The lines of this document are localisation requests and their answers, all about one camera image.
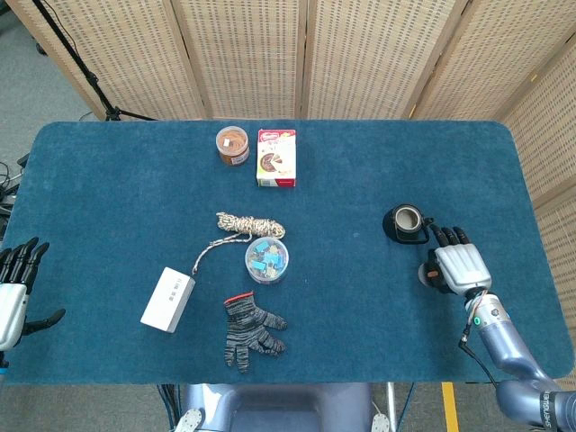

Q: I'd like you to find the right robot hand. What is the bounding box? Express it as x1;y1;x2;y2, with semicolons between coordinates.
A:
425;217;493;298

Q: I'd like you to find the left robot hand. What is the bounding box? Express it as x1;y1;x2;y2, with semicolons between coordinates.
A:
0;237;67;366

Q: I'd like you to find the black teapot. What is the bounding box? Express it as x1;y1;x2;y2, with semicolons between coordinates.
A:
382;203;434;246

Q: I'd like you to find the white rectangular box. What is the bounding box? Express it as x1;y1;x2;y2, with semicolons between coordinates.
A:
139;266;197;335

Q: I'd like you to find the blue table mat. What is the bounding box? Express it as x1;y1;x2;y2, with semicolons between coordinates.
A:
0;119;570;386

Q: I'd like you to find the clear tub of clips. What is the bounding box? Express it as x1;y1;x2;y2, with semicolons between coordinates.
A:
244;237;291;286

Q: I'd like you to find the red white cake box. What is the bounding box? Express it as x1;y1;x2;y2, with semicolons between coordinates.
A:
256;129;298;188

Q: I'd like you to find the grey striped work glove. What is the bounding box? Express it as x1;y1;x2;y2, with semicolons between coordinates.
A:
222;291;289;374

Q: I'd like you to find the robot torso base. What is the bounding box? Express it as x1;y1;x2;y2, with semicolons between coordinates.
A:
173;382;392;432

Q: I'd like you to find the black tripod stand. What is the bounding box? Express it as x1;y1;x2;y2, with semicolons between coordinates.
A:
30;0;158;122

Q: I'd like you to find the wicker folding screen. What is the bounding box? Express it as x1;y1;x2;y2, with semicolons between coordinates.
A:
5;0;576;432

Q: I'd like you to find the brown plastic jar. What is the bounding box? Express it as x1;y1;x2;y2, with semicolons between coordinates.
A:
214;126;251;167

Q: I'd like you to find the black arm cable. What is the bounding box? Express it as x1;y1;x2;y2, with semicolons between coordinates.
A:
457;330;501;391

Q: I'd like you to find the black cables bundle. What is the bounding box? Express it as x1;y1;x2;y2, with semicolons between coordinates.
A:
0;152;31;235

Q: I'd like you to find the coiled beige rope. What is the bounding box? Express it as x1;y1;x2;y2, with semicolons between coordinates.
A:
192;211;287;276

